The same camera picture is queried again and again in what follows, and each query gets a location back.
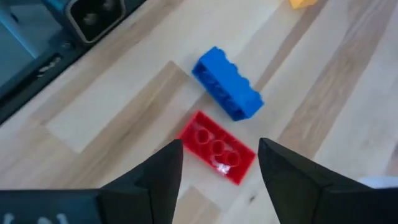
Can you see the yellow toy brick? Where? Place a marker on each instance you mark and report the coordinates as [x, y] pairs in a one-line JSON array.
[[301, 3]]

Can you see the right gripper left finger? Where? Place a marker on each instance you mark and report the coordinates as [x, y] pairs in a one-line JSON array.
[[124, 205]]

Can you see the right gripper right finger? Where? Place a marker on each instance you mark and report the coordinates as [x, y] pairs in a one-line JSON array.
[[311, 205]]

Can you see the silver-rimmed depth camera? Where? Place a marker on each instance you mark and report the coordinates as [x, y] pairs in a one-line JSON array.
[[93, 15]]

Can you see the red toy brick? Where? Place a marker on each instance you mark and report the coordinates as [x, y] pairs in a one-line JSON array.
[[214, 146]]

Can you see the blue toy brick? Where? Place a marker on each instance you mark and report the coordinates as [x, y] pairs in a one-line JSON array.
[[230, 84]]

